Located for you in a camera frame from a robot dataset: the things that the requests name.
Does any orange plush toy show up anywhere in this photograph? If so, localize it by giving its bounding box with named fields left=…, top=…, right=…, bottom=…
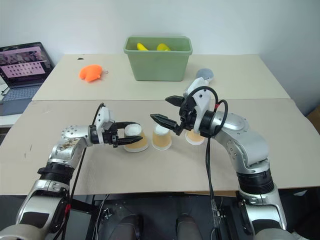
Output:
left=79, top=64, right=110, bottom=82

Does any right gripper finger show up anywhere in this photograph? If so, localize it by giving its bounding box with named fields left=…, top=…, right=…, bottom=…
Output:
left=149, top=113, right=180, bottom=132
left=165, top=95, right=187, bottom=108

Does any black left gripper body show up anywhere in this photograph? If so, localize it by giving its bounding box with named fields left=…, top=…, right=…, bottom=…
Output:
left=100, top=121, right=120, bottom=149

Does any black flat panel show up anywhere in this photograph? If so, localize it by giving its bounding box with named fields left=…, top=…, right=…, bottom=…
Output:
left=66, top=208, right=92, bottom=240

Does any green plastic bin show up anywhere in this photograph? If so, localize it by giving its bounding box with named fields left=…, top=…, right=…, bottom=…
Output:
left=123, top=36, right=193, bottom=82

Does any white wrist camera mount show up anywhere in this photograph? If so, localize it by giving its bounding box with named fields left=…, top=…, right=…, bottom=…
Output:
left=96, top=105, right=116, bottom=131
left=183, top=77, right=214, bottom=133

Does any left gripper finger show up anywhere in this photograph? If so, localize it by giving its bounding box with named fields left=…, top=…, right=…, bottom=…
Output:
left=115, top=121, right=140, bottom=130
left=112, top=135, right=144, bottom=149

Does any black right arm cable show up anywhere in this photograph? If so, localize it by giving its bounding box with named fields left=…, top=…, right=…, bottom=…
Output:
left=185, top=86, right=229, bottom=240

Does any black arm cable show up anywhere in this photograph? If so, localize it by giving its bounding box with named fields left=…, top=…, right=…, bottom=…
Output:
left=185, top=86, right=229, bottom=240
left=60, top=101, right=106, bottom=240

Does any brown cardboard box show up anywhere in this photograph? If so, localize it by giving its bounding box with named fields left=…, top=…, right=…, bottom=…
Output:
left=305, top=104, right=320, bottom=126

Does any grey plush toy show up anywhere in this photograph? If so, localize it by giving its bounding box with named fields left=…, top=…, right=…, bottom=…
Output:
left=195, top=68, right=215, bottom=86

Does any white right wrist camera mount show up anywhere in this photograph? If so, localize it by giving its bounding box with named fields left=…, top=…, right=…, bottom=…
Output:
left=183, top=77, right=214, bottom=133

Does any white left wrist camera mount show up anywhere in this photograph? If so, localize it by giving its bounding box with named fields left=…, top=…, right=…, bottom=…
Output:
left=96, top=105, right=116, bottom=131

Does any tan paper cup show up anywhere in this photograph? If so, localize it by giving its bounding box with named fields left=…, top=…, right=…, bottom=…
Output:
left=151, top=125, right=173, bottom=151
left=184, top=129, right=206, bottom=146
left=123, top=123, right=150, bottom=153

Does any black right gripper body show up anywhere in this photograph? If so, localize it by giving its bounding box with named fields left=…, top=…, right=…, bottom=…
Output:
left=174, top=95, right=199, bottom=136

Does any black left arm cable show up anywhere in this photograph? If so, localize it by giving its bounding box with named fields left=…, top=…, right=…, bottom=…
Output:
left=60, top=101, right=106, bottom=240

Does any open laptop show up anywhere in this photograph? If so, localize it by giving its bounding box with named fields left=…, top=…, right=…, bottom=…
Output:
left=0, top=41, right=55, bottom=104

